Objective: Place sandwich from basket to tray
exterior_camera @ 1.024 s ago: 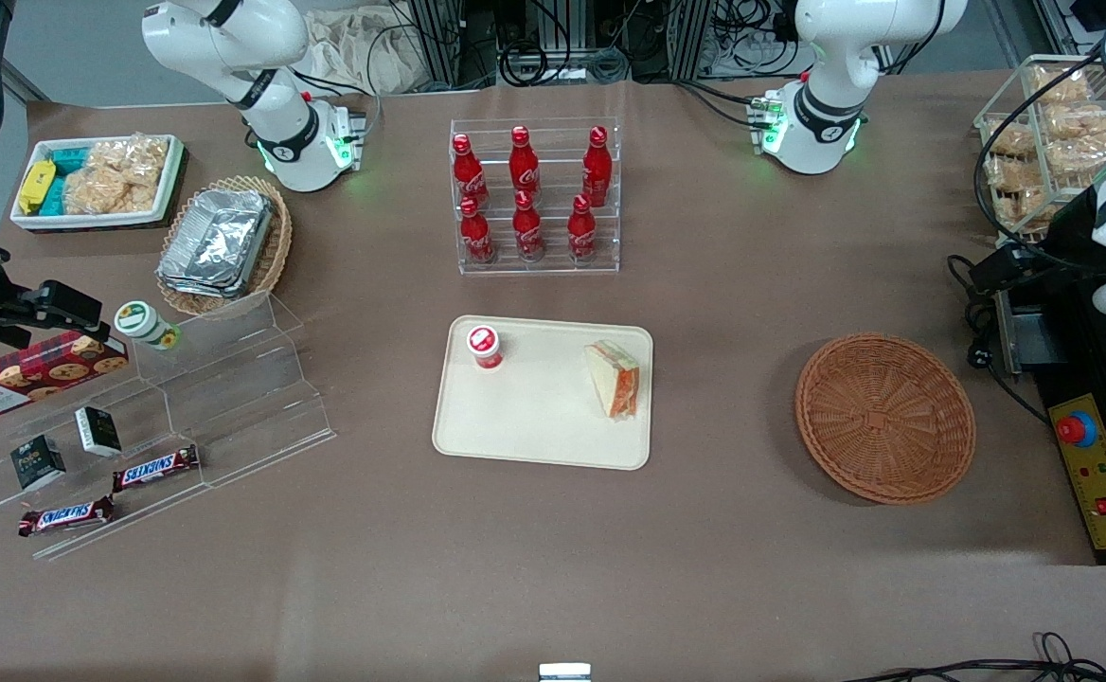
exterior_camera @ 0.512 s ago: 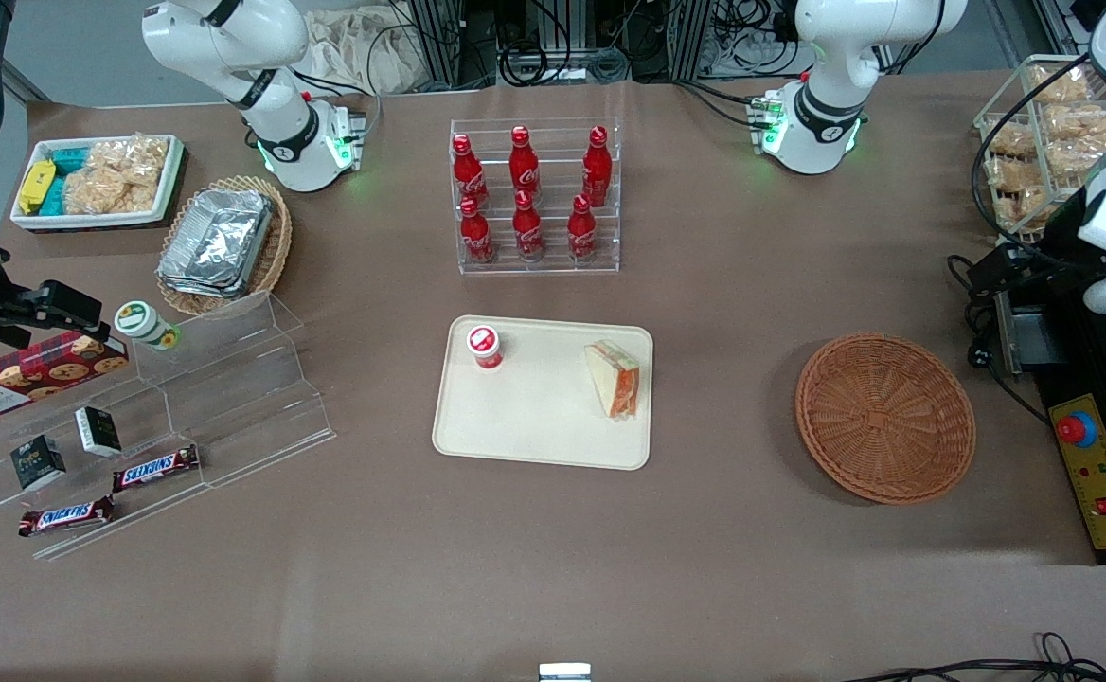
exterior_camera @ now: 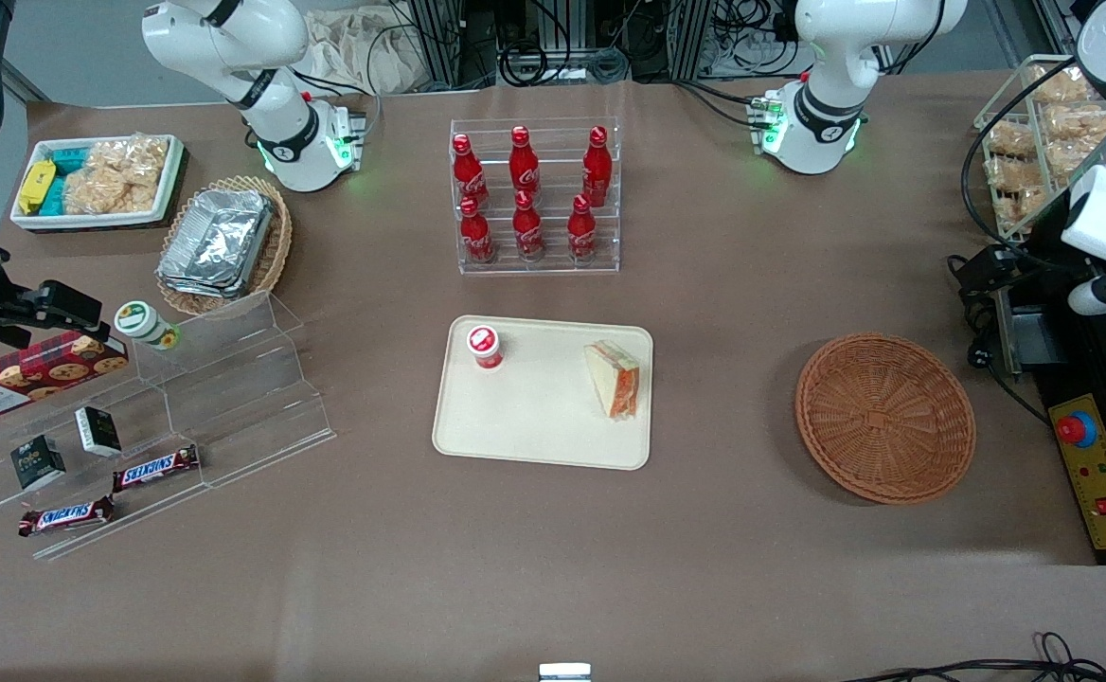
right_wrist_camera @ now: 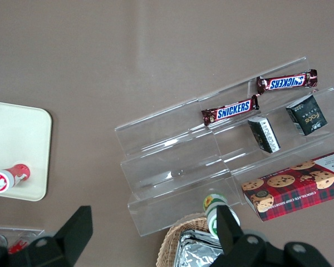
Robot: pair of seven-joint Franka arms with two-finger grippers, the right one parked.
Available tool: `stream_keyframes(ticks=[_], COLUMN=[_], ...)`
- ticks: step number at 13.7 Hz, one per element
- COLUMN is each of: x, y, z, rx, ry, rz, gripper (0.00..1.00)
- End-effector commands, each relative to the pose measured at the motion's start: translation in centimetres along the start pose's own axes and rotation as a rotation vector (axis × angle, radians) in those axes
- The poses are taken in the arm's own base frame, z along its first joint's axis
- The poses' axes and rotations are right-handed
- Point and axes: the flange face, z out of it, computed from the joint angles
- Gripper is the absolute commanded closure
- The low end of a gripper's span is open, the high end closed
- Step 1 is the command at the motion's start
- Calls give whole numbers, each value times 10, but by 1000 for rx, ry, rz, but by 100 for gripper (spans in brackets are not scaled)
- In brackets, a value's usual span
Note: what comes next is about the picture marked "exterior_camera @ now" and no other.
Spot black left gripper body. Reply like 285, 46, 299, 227
1015, 194, 1086, 286

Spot triangle sandwich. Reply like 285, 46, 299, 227
582, 339, 642, 422

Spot brown round wicker basket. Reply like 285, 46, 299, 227
794, 332, 977, 506

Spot light oval wicker basket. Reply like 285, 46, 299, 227
155, 175, 294, 317

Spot beige plastic tray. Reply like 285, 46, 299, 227
432, 315, 655, 471

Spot red tartan cookie box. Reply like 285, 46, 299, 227
0, 331, 131, 423

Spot clear bag of fried snacks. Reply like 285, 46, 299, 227
983, 156, 1048, 228
1026, 64, 1092, 106
983, 118, 1043, 159
1041, 100, 1106, 179

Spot green white yogurt bottle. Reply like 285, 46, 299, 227
115, 300, 182, 352

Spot white rectangular snack bin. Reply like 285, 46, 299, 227
9, 135, 186, 232

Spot yellow snack packet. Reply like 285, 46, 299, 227
18, 159, 58, 215

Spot small black box white side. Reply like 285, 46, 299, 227
75, 406, 124, 458

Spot teal snack packet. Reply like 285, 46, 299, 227
40, 144, 92, 218

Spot clear rack with snack bags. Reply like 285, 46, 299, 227
973, 54, 1106, 242

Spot clear bag of rice crackers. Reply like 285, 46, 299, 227
62, 136, 171, 216

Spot small black box gold print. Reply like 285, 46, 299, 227
10, 435, 68, 492

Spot stacked aluminium foil containers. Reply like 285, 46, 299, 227
156, 188, 276, 297

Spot Snickers chocolate bar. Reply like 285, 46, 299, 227
18, 494, 117, 539
113, 444, 202, 494

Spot clear acrylic stepped stand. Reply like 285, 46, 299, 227
0, 289, 337, 563

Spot red emergency stop button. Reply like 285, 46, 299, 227
1056, 411, 1099, 449

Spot beige crumpled cloth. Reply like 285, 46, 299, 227
299, 8, 419, 97

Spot red Coca-Cola bottle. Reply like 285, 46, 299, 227
452, 134, 491, 206
581, 126, 614, 206
512, 189, 546, 262
566, 194, 598, 262
459, 197, 496, 265
509, 126, 542, 196

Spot small red yogurt bottle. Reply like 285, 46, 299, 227
465, 324, 505, 371

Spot clear acrylic bottle rack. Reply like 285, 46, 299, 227
449, 117, 622, 277

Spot black power cable with plug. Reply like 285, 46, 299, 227
947, 254, 1052, 424

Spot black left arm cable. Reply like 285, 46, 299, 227
959, 55, 1084, 249

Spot black floor cables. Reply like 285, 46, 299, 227
842, 631, 1106, 682

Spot aluminium frame with cables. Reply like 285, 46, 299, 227
400, 0, 802, 84

